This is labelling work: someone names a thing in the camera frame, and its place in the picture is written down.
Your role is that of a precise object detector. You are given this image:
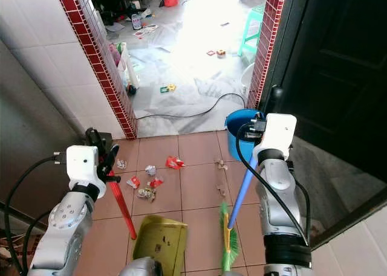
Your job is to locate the blue handled green broom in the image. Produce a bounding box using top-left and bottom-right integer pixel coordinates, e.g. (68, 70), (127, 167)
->
(219, 147), (256, 274)

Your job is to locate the green plastic stool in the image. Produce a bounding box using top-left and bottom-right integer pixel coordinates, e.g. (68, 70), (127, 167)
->
(238, 4), (266, 57)

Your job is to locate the crumpled silver wrapper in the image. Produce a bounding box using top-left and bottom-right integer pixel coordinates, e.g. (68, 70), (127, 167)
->
(137, 187), (157, 201)

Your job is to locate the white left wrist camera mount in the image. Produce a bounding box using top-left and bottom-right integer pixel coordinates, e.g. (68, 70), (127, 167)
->
(65, 144), (107, 198)

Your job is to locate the yellow dustpan with red handle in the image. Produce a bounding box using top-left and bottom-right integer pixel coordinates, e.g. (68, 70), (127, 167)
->
(108, 175), (189, 276)

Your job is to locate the white wheeled rack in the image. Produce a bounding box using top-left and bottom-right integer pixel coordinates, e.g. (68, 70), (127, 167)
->
(112, 42), (138, 96)

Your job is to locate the black floor cable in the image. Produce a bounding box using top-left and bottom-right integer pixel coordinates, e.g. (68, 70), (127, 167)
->
(136, 92), (247, 120)

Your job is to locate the large red snack wrapper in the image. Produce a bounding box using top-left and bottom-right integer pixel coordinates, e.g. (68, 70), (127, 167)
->
(165, 156), (186, 170)

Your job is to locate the red yellow toy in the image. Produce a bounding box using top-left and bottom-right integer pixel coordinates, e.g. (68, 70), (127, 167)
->
(206, 48), (227, 59)

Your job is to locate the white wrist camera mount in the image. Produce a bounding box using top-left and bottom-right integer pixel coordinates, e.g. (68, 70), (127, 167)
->
(65, 144), (107, 198)
(255, 112), (298, 163)

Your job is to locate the grey robot leg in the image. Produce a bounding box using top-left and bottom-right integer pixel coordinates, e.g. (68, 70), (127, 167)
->
(120, 257), (163, 276)

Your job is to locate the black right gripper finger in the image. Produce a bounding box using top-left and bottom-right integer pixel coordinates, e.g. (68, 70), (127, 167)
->
(264, 85), (285, 116)

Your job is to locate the blue plastic bucket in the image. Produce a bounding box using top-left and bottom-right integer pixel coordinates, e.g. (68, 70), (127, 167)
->
(225, 109), (262, 162)

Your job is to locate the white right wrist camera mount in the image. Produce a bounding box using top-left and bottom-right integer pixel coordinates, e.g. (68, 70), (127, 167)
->
(255, 112), (298, 163)

